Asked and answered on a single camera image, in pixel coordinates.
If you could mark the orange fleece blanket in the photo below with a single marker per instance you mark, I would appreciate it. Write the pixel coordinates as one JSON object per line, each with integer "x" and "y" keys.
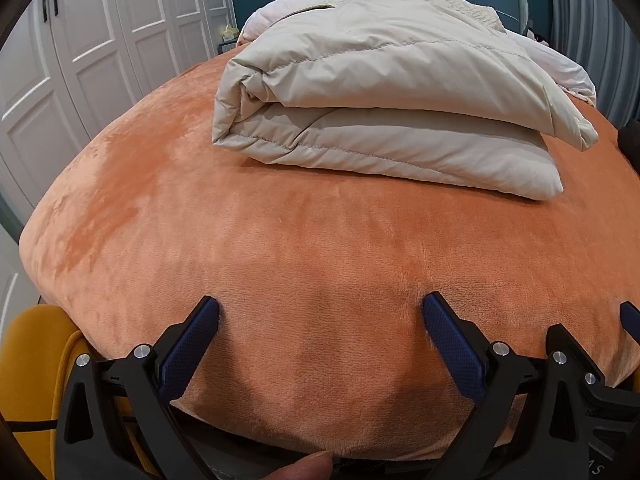
{"x": 300, "y": 240}

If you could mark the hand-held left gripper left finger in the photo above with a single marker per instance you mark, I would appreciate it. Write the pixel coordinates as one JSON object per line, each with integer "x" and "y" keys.
{"x": 187, "y": 355}

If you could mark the white duvet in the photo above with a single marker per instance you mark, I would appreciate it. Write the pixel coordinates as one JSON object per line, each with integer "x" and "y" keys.
{"x": 560, "y": 67}

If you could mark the yellow tissue box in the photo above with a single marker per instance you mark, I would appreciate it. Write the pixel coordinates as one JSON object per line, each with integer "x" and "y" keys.
{"x": 228, "y": 33}

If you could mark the grey curtain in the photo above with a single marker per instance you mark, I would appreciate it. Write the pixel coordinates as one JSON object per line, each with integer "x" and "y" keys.
{"x": 590, "y": 20}

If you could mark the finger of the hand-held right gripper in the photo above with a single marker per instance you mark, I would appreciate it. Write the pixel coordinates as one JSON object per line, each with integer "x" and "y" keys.
{"x": 615, "y": 397}
{"x": 631, "y": 317}

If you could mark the beige padded jacket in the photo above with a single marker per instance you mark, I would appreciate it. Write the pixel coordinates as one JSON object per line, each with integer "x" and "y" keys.
{"x": 375, "y": 85}

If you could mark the yellow chair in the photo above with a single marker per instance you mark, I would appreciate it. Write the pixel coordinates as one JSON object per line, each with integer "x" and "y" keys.
{"x": 35, "y": 360}

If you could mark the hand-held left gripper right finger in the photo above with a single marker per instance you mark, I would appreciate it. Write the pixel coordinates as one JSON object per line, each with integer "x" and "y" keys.
{"x": 455, "y": 350}

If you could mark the white panelled wardrobe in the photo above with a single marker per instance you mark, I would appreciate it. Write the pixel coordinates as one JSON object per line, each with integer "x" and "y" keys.
{"x": 100, "y": 35}

